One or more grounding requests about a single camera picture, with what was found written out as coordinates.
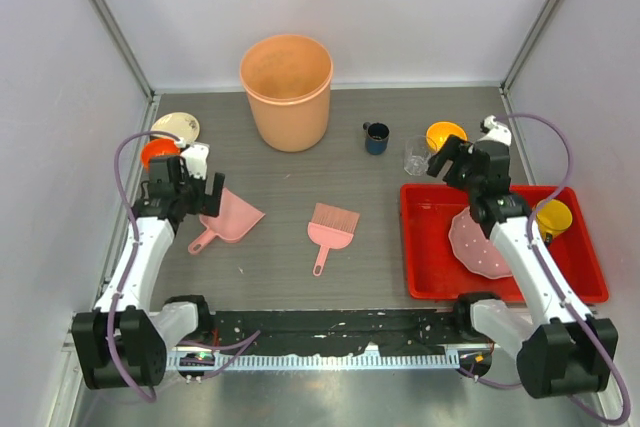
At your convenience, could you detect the pink dustpan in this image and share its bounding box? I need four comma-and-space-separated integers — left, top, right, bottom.
188, 188, 265, 255

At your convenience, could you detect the orange bowl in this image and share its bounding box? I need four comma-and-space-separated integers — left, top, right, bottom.
140, 138, 181, 171

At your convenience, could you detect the cream plate with black patch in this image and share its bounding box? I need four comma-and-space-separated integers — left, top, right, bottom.
152, 112, 200, 144

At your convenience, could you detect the pink hand brush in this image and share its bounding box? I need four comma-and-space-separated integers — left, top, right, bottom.
307, 203, 360, 277

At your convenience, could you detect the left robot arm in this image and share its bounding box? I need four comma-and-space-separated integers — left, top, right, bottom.
71, 149, 225, 390

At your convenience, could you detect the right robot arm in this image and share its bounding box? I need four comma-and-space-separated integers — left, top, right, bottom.
427, 135, 618, 399

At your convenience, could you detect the yellow-orange bowl back right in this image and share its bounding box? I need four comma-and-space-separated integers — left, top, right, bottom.
425, 121, 468, 153

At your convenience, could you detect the clear drinking glass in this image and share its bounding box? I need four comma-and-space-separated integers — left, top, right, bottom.
403, 134, 436, 176

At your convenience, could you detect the dark blue mug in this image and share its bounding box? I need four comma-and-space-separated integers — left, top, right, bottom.
362, 122, 390, 155

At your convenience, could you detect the pink dotted plate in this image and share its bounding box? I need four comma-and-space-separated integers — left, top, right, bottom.
448, 207, 512, 280

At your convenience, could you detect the yellow cup in tray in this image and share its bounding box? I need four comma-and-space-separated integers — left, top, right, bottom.
534, 199, 573, 246

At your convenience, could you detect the red plastic tray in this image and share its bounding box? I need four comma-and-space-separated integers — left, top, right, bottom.
400, 183, 609, 304

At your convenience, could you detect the orange plastic waste bin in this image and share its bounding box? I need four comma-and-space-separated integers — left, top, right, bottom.
240, 34, 333, 153

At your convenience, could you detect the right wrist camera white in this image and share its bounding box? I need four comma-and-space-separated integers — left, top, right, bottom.
478, 115, 512, 147

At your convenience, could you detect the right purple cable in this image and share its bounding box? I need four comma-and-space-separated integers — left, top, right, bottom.
457, 113, 632, 426

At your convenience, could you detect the purple cable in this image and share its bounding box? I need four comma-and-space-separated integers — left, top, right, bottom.
457, 113, 632, 426
104, 130, 261, 404

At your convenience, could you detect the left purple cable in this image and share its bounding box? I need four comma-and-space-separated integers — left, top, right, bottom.
104, 130, 261, 404

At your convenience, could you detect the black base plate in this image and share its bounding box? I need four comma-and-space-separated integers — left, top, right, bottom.
179, 309, 501, 357

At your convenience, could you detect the front aluminium rail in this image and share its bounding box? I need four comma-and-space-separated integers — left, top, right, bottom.
62, 305, 611, 352

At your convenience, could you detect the slotted cable duct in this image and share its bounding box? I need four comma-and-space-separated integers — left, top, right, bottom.
166, 345, 460, 374

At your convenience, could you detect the left aluminium frame post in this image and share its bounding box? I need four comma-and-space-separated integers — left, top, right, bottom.
58, 0, 157, 98

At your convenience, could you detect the aluminium frame post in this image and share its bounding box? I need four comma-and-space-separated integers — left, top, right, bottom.
58, 0, 157, 98
500, 0, 563, 94

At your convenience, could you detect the right aluminium frame post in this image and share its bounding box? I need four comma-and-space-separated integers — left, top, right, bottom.
500, 0, 563, 94

